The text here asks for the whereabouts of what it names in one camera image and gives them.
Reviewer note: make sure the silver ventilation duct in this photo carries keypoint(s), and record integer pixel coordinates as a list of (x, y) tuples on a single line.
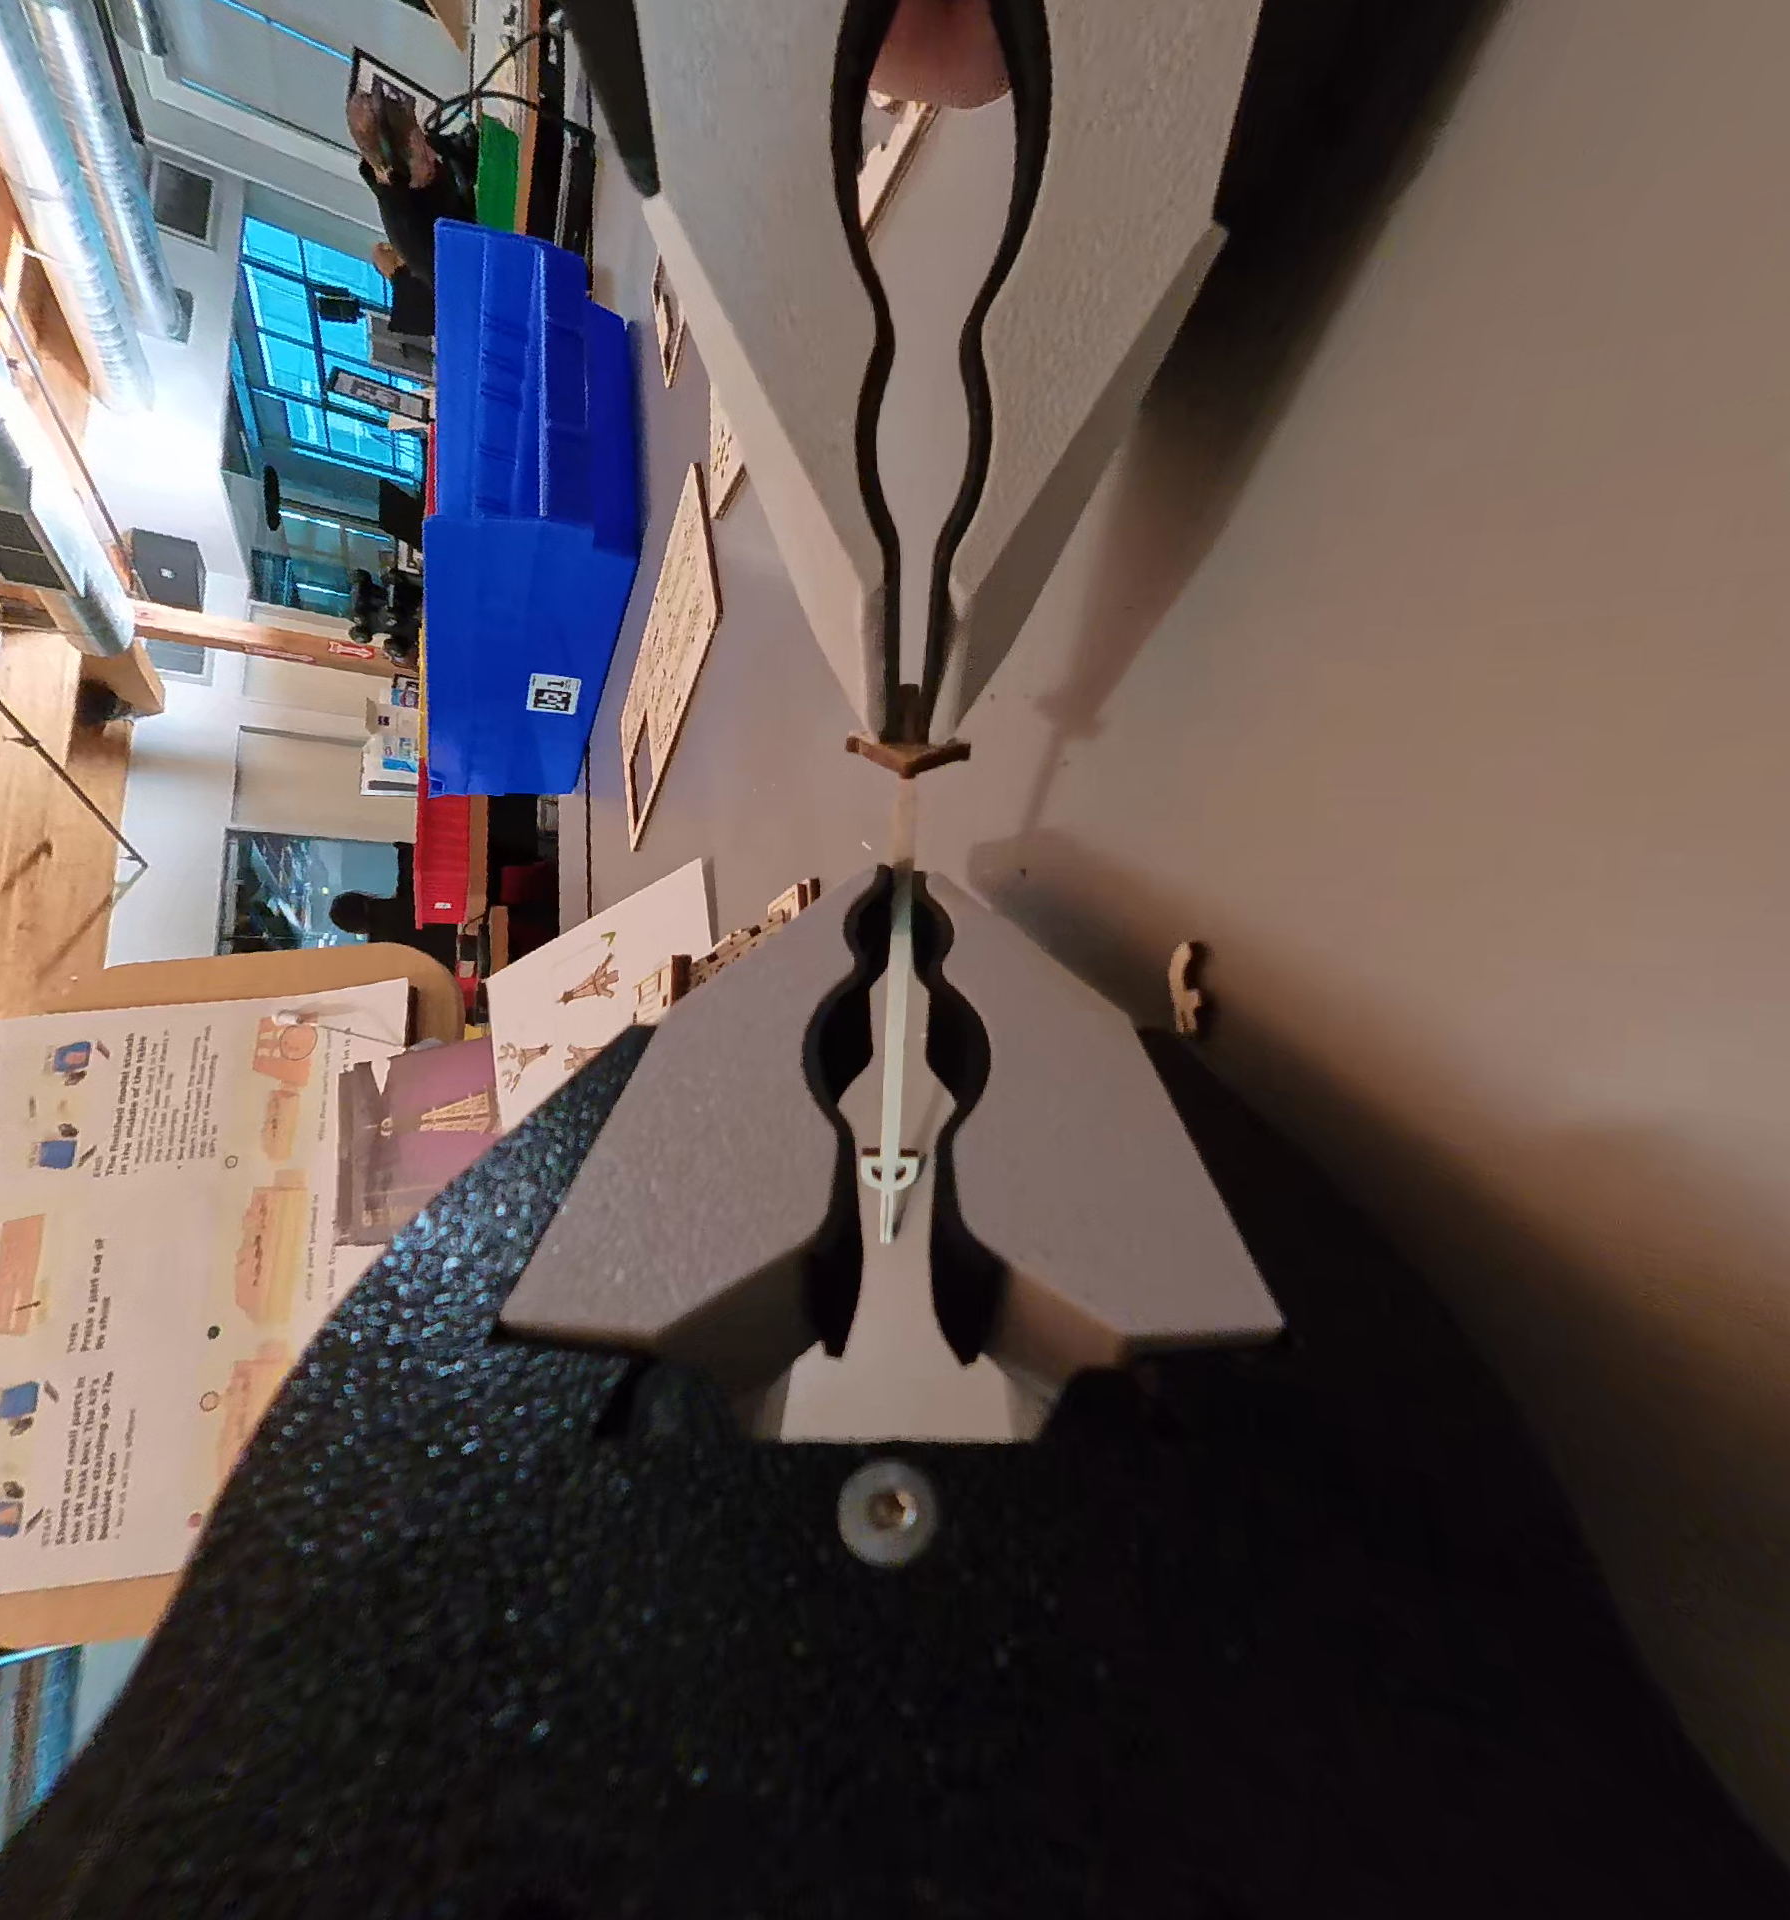
[(72, 166), (11, 450)]

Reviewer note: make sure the black speaker box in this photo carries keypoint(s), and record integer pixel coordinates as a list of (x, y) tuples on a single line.
[(169, 567)]

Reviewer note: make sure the metal vent grille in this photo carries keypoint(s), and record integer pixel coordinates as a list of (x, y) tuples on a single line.
[(11, 548)]

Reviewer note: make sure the printed instruction sheet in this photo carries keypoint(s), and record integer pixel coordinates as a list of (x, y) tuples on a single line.
[(131, 1275)]

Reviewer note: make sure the green plastic bin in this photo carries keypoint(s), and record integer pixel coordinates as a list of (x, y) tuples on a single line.
[(501, 178)]

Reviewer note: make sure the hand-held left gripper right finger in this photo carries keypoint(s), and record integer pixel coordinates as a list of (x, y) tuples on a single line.
[(1106, 1184)]

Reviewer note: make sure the thin wooden tower spire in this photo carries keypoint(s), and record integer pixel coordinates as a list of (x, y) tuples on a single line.
[(904, 818)]

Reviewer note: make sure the instruction booklet on clipboard stand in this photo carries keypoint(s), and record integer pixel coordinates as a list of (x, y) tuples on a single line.
[(439, 998)]

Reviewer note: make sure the purple tower picture card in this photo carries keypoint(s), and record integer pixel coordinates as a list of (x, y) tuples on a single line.
[(446, 1102)]

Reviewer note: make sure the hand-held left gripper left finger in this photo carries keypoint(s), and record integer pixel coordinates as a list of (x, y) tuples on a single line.
[(686, 1184)]

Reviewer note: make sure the empty wooden sheet frame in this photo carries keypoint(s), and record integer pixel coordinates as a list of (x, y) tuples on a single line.
[(668, 322)]

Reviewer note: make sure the red plastic bin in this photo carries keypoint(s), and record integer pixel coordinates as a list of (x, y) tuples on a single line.
[(446, 862)]

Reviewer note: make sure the small square wooden platform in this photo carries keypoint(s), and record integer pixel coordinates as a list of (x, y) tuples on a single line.
[(911, 755)]

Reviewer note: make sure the hook-shaped wooden scrap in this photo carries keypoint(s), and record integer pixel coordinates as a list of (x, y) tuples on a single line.
[(1185, 986)]

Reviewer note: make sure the white instruction booklet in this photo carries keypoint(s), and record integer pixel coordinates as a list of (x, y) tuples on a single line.
[(641, 922)]

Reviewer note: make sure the white cardboard box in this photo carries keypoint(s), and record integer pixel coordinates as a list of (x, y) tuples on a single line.
[(392, 752)]

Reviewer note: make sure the wooden parts sheet with arches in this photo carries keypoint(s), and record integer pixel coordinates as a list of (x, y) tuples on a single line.
[(727, 465)]

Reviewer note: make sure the large glass window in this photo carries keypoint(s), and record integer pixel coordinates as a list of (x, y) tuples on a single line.
[(325, 360)]

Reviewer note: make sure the wooden sheet with rectangular cut-out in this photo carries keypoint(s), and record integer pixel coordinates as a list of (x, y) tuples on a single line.
[(678, 629)]

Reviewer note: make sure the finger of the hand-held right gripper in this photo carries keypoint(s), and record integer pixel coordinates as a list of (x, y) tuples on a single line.
[(777, 299), (1106, 299)]

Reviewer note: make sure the small black machine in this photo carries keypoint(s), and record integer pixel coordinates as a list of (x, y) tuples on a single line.
[(387, 608)]

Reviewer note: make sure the wooden tower model section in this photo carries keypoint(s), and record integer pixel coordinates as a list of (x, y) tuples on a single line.
[(717, 959)]

